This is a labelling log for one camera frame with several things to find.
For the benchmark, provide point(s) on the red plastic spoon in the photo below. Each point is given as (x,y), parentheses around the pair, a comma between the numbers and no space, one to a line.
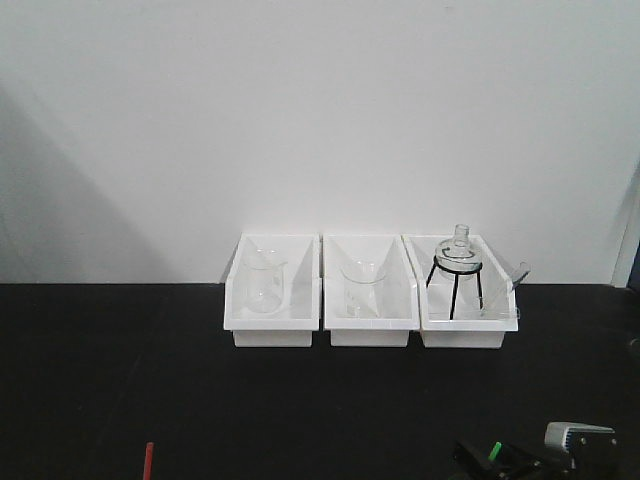
(148,461)

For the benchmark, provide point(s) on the glass test tube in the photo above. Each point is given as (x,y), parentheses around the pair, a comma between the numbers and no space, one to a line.
(495,304)

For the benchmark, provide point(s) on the glass beaker in middle bin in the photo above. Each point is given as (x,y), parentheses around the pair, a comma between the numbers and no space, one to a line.
(362,279)

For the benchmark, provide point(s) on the middle white storage bin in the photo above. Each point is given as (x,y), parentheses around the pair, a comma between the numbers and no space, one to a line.
(397,299)

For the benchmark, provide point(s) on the glass beaker in bin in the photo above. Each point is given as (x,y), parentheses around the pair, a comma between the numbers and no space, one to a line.
(265,280)
(362,279)

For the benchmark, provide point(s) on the glass beaker in left bin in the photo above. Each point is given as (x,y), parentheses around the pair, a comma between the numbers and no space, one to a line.
(265,280)

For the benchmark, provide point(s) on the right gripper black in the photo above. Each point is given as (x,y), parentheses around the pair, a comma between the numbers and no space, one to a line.
(594,461)

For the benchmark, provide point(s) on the black wire tripod stand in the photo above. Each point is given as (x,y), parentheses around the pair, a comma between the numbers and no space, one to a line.
(452,295)

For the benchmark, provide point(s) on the green plastic spoon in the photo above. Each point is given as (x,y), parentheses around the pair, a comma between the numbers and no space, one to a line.
(495,451)

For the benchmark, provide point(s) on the left white storage bin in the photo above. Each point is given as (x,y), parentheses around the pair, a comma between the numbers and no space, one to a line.
(295,321)

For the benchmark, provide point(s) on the right white storage bin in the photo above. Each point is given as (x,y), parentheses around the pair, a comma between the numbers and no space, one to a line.
(467,329)

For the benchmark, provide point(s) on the white storage bin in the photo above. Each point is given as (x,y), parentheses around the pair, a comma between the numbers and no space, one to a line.
(397,299)
(467,329)
(295,321)

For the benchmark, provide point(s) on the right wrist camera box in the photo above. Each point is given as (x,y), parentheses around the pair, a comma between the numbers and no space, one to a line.
(567,436)

